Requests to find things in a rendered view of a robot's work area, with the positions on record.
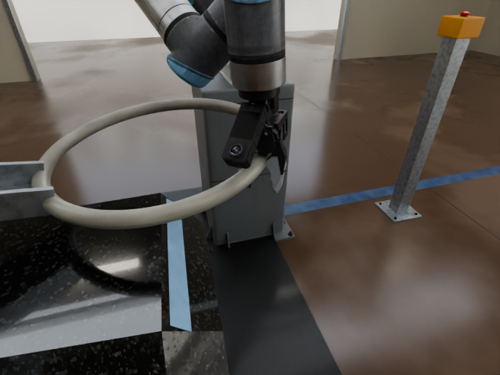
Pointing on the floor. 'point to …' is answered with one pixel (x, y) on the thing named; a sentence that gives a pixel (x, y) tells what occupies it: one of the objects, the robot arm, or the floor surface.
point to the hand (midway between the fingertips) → (260, 187)
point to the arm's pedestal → (265, 224)
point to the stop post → (431, 111)
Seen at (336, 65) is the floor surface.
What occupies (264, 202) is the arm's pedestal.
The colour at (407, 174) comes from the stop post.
